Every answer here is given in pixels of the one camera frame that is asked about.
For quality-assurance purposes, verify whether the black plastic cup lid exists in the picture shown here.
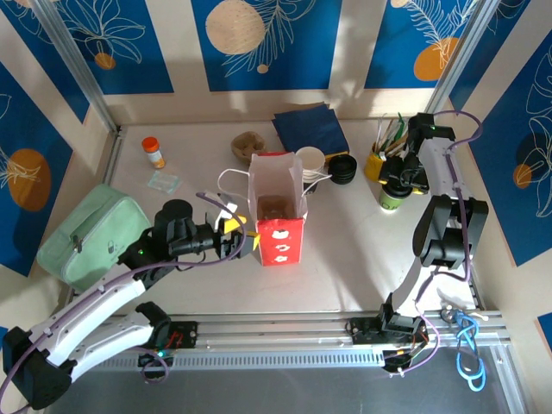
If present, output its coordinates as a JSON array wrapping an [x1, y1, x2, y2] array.
[[382, 183, 413, 200]]

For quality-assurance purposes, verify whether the green paper coffee cup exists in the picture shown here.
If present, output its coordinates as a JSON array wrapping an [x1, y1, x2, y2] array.
[[379, 187, 409, 215]]

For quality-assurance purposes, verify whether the red white paper gift bag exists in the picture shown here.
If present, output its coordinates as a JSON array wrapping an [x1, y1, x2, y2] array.
[[217, 150, 333, 268]]

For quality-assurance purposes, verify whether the brown pulp cup carrier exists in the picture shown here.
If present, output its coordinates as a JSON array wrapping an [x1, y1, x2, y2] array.
[[257, 194, 298, 219], [230, 131, 267, 164]]

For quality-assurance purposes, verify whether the stack of black lids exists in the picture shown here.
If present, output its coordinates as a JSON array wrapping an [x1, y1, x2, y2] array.
[[328, 154, 359, 185]]

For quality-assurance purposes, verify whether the clear plastic packet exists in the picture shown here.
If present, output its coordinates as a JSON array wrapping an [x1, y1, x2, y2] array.
[[145, 171, 182, 193]]

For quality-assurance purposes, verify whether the green striped wrapped straw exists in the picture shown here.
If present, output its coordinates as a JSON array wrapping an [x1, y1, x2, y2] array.
[[386, 112, 409, 143]]

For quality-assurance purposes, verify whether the stack of paper cups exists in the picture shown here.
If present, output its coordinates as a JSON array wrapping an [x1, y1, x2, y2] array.
[[295, 146, 328, 195]]

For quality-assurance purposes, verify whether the orange pill bottle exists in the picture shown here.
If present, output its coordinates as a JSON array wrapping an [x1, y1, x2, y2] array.
[[141, 136, 166, 170]]

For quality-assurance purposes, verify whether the navy paper napkin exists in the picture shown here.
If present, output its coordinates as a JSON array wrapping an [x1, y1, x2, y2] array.
[[272, 107, 338, 135], [275, 110, 350, 156]]

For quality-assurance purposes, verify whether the mint green zip pouch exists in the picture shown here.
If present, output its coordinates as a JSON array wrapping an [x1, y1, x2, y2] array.
[[36, 184, 152, 292]]

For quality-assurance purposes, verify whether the small control board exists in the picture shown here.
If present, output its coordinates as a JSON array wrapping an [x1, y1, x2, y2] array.
[[137, 348, 176, 383], [382, 340, 435, 376]]

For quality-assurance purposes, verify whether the purple cable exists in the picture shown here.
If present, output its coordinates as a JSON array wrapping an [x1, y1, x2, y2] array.
[[381, 110, 483, 374], [0, 191, 248, 409]]

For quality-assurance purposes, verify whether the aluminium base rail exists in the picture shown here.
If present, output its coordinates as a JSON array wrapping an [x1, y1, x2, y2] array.
[[68, 310, 514, 374]]

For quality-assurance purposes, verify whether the slotted grey cable duct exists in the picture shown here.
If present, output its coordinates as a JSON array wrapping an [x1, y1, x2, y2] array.
[[85, 351, 386, 373]]

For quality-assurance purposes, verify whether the aluminium frame post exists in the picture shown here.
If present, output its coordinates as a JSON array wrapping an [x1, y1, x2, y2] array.
[[420, 0, 497, 130], [32, 0, 122, 135]]

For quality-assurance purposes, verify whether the blue cable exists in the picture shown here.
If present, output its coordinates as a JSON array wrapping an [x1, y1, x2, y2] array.
[[455, 312, 486, 392]]

